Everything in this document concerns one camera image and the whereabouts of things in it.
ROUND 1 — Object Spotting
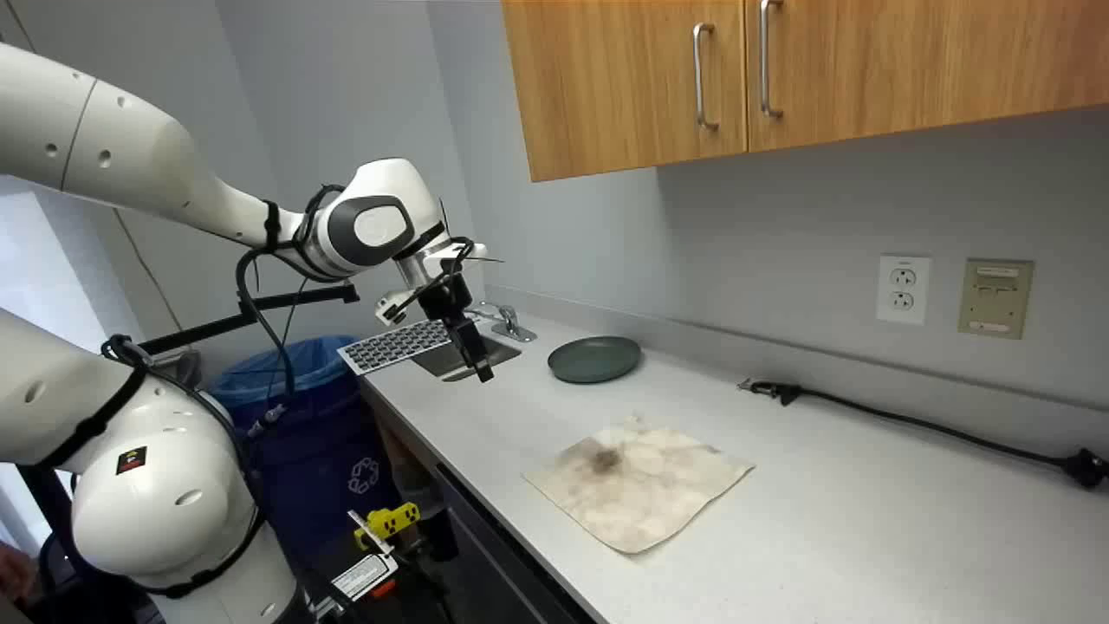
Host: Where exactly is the yellow tool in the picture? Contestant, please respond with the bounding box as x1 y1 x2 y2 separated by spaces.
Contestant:
349 501 426 550

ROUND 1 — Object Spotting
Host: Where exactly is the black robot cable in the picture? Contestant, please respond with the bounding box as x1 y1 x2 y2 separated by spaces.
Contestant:
233 237 361 385

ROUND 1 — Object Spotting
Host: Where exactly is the small white device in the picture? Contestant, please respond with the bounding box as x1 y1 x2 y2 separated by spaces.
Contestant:
326 550 402 603

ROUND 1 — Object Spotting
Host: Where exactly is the blue recycling bin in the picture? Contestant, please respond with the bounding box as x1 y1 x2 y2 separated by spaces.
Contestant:
203 332 402 569

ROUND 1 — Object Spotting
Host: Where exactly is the dark green plate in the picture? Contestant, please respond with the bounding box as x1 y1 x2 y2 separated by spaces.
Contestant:
545 332 643 390

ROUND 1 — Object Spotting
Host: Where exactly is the wooden wall cabinet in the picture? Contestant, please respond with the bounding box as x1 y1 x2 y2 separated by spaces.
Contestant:
498 0 1109 183

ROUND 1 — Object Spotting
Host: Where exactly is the dark base cabinet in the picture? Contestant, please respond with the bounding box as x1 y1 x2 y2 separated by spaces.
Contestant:
368 393 600 624

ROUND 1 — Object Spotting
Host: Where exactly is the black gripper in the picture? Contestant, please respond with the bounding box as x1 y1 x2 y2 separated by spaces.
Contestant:
411 272 498 385

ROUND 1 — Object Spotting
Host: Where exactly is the metal cabinet handle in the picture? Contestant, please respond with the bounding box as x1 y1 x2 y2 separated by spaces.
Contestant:
685 17 722 137
755 0 785 120

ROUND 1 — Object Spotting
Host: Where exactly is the stained beige towel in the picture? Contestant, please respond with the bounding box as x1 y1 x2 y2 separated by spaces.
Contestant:
522 421 755 563

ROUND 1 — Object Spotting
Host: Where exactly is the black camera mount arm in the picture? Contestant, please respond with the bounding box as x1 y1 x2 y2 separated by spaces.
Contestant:
135 281 361 358

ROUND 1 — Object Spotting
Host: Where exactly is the black cable with plug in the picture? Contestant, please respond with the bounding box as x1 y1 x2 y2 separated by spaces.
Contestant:
743 379 1109 491

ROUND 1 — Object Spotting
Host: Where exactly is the beige wall plate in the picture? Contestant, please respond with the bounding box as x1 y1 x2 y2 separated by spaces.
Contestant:
956 253 1037 343

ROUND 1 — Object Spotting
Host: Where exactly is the white power outlet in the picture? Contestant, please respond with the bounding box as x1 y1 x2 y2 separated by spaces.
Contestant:
873 253 937 331

